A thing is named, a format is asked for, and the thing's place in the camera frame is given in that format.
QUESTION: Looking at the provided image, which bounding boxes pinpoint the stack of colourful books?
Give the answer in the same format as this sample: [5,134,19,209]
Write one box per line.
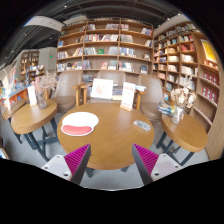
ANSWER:
[157,101,174,117]

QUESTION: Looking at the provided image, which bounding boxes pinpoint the transparent computer mouse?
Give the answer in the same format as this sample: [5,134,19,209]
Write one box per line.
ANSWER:
[133,119,152,132]

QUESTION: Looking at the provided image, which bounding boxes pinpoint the wide wooden bookshelf unit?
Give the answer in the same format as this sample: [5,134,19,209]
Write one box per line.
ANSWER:
[55,18,155,76]

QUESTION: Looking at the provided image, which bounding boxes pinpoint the round wooden side table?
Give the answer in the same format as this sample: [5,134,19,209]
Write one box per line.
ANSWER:
[1,98,27,144]
[155,113,209,167]
[10,98,59,163]

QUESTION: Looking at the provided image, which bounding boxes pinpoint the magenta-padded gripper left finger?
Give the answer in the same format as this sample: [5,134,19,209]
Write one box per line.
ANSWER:
[41,143,92,186]

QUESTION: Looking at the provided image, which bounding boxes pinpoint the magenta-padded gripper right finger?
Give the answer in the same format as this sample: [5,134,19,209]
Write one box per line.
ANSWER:
[131,143,184,186]

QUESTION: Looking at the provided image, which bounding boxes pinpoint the beige armchair wooden arms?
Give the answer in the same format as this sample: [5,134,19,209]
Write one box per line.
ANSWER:
[134,73,166,123]
[80,69,144,104]
[49,70,84,113]

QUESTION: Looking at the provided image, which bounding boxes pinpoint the white framed floral picture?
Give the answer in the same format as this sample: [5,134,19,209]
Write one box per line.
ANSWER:
[90,78,114,101]

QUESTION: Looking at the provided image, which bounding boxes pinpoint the white sign on wooden base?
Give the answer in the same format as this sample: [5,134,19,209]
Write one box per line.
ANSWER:
[119,81,137,112]

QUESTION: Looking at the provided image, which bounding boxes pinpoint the dark blue book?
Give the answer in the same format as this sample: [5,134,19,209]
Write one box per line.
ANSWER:
[112,84,124,101]

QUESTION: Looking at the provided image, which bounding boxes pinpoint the white mouse pad red rest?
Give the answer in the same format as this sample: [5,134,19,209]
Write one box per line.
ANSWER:
[60,111,100,137]

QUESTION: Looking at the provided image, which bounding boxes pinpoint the small white table sign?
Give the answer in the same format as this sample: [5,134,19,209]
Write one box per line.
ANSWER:
[27,85,38,107]

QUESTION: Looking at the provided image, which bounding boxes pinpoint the glass vase with beige flowers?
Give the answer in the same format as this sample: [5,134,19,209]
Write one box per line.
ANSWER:
[170,87,198,125]

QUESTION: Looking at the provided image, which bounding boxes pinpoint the distant wooden bookshelf unit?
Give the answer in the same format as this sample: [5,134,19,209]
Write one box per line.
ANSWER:
[19,49,46,84]

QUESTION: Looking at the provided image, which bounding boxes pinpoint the light blue book stack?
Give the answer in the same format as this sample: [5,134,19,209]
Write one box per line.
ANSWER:
[134,84,147,93]

